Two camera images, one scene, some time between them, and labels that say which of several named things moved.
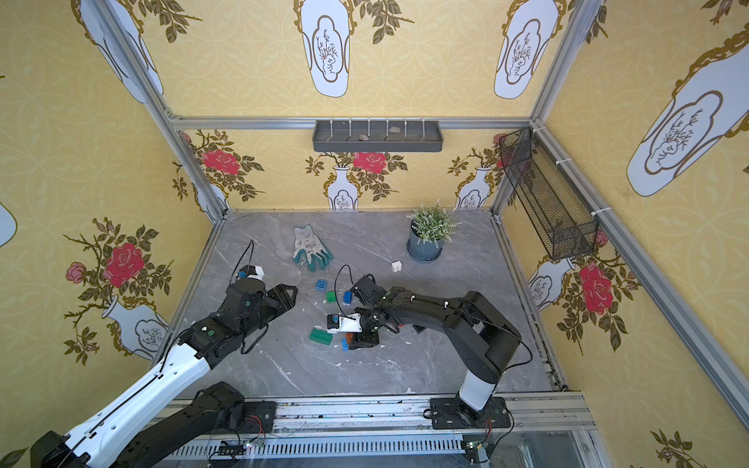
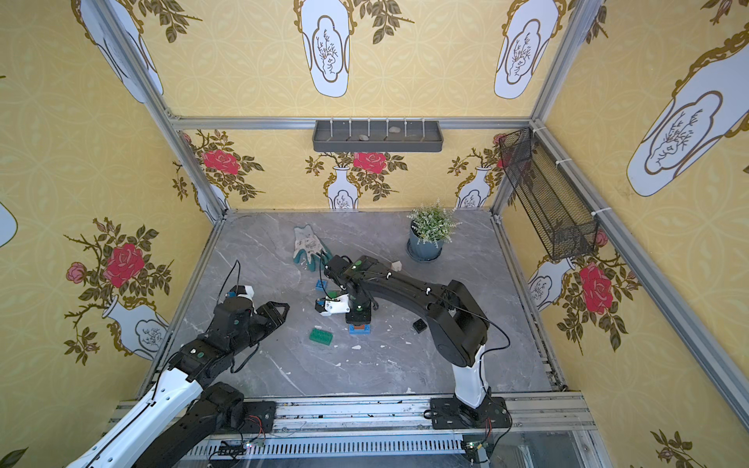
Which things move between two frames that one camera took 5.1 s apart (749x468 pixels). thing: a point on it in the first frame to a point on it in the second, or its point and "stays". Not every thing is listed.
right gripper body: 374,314 to 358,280
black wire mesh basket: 548,208 stays
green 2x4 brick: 321,335 stays
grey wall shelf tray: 377,136 stays
